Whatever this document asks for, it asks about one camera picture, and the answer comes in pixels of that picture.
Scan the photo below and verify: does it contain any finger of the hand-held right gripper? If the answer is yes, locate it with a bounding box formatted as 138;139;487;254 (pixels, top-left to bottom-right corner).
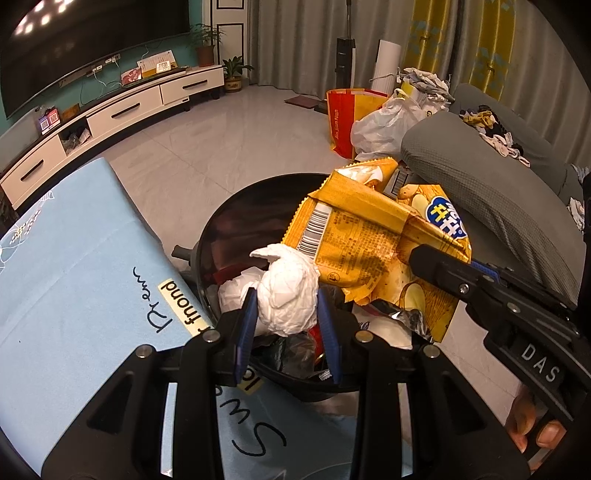
471;260;580;319
409;244;511;330

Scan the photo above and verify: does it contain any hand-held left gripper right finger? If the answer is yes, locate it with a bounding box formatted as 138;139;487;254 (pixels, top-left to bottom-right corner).
316;288;532;480

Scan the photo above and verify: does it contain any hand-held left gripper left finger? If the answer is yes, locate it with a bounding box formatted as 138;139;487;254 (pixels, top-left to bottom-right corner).
41;287;259;480

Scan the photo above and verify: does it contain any white tissue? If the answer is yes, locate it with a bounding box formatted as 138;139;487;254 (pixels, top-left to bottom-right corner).
249;244;321;337
217;266;265;320

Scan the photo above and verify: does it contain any yellow chip bag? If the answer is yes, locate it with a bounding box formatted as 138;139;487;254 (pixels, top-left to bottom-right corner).
281;157;472;344

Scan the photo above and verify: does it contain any black trash can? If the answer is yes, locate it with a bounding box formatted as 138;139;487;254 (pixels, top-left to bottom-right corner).
172;173;444;403

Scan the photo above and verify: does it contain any person's right hand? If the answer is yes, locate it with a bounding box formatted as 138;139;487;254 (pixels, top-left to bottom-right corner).
505;385;568;456

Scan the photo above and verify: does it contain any black plastic bag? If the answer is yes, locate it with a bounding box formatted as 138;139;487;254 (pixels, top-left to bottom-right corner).
251;331;320;377

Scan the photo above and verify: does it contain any silver foil wrapper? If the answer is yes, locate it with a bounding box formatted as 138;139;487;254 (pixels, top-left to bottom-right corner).
369;299;435;345

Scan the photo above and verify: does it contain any white plastic packet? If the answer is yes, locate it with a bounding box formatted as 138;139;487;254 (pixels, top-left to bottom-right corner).
359;314;415;350

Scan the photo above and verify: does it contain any grey sofa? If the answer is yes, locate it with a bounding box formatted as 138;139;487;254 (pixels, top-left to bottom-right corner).
399;83;591;308

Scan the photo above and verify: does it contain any grey barcode packet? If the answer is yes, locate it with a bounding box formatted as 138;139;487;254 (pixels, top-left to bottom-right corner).
382;161;417;200

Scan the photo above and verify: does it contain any black and white clothes pile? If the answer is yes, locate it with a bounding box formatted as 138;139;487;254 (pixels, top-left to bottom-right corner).
461;104;533;168

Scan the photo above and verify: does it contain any white plastic bag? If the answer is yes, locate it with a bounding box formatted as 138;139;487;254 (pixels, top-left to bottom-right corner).
351;95;433;162

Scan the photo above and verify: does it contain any red and yellow shopping bag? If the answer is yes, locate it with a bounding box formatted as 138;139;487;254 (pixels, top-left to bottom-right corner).
326;88;391;160

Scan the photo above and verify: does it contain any grey and white cloth pile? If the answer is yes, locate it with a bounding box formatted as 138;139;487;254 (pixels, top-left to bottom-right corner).
398;67;456;112

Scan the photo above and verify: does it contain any dark floor mat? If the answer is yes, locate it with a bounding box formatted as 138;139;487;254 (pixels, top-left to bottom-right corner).
285;94;327;114

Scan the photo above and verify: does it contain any white paper roll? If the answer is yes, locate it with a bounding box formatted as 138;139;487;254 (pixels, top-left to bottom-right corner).
372;39;401;94

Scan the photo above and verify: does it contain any black upright vacuum cleaner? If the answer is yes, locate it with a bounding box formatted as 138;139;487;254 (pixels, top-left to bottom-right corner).
334;0;358;91

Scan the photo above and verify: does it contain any yellow patterned curtain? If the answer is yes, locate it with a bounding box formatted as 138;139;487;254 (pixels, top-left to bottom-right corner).
406;0;463;80
475;0;557;108

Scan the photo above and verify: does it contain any white TV cabinet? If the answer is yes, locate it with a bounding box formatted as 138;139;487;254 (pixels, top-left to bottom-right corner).
0;65;226;211

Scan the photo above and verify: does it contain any small potted plant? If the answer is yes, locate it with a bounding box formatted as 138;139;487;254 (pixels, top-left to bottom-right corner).
221;55;256;94

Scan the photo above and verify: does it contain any white desk calendar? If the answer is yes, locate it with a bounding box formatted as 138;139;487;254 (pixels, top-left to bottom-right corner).
137;49;177;79

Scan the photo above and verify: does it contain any grey curtain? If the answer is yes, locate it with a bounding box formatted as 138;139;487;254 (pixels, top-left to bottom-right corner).
247;0;416;91

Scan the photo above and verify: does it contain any tall potted plant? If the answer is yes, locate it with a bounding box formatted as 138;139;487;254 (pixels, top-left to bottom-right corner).
187;23;223;69

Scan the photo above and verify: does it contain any small printed sign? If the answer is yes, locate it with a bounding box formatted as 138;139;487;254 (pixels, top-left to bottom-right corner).
36;108;62;136

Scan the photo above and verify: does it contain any black television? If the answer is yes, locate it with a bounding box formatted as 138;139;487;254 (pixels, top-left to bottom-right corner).
0;0;191;119

